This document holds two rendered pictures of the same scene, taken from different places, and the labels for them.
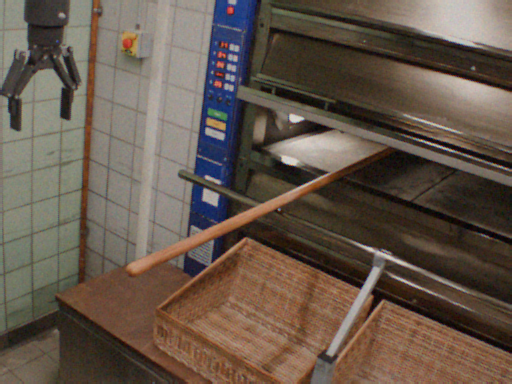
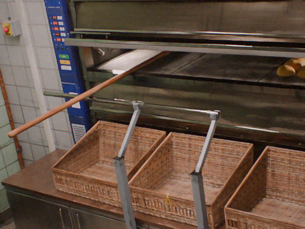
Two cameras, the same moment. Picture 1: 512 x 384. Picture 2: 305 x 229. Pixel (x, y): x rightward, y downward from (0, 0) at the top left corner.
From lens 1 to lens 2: 1.78 m
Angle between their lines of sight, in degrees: 7
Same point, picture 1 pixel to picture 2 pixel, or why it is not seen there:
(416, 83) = (147, 11)
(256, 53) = (72, 17)
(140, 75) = (20, 46)
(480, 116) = (178, 19)
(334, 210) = (135, 91)
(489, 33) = not seen: outside the picture
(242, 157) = (84, 76)
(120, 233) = (38, 142)
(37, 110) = not seen: outside the picture
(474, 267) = (206, 99)
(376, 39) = not seen: outside the picture
